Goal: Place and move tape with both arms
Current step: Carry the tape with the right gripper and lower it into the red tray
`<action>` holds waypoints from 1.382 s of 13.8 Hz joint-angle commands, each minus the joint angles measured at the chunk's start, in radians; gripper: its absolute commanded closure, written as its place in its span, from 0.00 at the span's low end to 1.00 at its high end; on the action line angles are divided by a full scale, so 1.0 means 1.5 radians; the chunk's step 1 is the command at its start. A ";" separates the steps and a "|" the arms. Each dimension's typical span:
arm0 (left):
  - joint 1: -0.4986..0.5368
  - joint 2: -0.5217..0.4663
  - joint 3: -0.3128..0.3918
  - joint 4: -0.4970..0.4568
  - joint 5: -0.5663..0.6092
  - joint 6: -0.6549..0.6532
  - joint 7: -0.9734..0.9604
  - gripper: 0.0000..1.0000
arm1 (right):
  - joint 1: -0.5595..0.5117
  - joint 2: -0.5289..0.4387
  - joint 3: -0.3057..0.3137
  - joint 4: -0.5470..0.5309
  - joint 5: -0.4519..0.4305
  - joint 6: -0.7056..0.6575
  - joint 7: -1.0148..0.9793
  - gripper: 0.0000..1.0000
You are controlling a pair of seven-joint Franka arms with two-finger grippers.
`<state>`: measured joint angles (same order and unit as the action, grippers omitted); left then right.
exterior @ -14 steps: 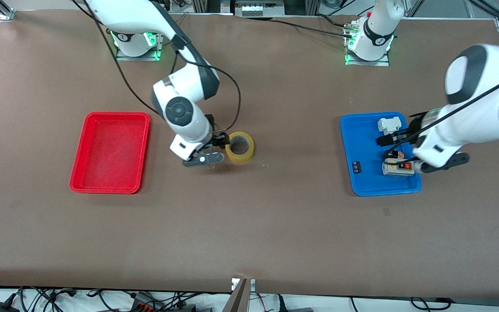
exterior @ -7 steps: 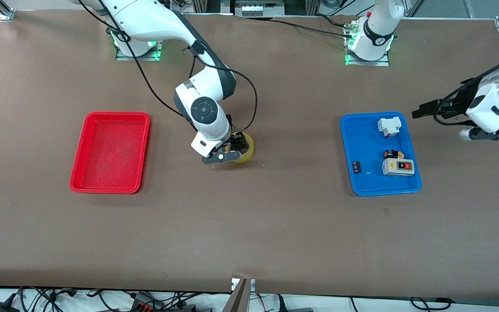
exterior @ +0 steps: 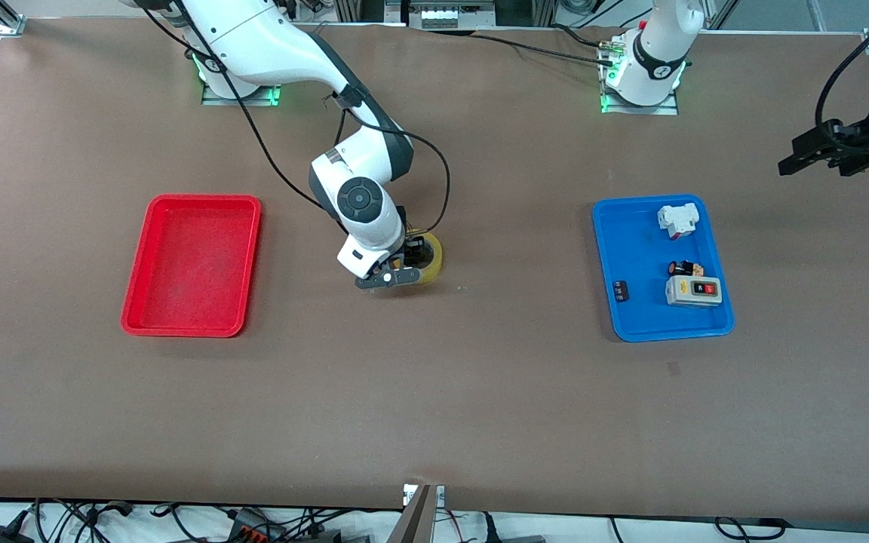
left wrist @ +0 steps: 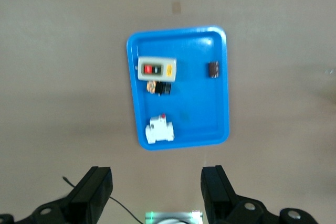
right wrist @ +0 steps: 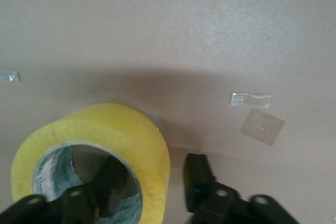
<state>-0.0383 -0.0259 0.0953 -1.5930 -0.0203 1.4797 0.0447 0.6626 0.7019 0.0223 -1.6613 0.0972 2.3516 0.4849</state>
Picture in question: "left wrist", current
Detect small black terminal block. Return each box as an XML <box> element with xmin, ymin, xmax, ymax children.
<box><xmin>207</xmin><ymin>60</ymin><xmax>220</xmax><ymax>79</ymax></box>

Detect black and orange small component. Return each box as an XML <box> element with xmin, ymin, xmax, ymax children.
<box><xmin>146</xmin><ymin>81</ymin><xmax>173</xmax><ymax>96</ymax></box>

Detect thin black left gripper wire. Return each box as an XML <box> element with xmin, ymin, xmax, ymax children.
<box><xmin>62</xmin><ymin>176</ymin><xmax>144</xmax><ymax>224</ymax></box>

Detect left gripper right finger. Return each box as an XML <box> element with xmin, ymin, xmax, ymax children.
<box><xmin>201</xmin><ymin>165</ymin><xmax>266</xmax><ymax>224</ymax></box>

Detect blue plastic tray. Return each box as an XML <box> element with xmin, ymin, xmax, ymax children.
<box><xmin>126</xmin><ymin>26</ymin><xmax>230</xmax><ymax>151</ymax></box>

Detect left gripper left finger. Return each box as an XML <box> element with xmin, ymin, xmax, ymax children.
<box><xmin>62</xmin><ymin>166</ymin><xmax>114</xmax><ymax>224</ymax></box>

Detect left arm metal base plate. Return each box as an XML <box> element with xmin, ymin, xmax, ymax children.
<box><xmin>145</xmin><ymin>210</ymin><xmax>204</xmax><ymax>224</ymax></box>

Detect grey push button switch box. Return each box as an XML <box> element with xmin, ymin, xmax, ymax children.
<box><xmin>135</xmin><ymin>56</ymin><xmax>177</xmax><ymax>82</ymax></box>

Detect white circuit breaker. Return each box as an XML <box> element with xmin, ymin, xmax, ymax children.
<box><xmin>145</xmin><ymin>113</ymin><xmax>175</xmax><ymax>145</ymax></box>

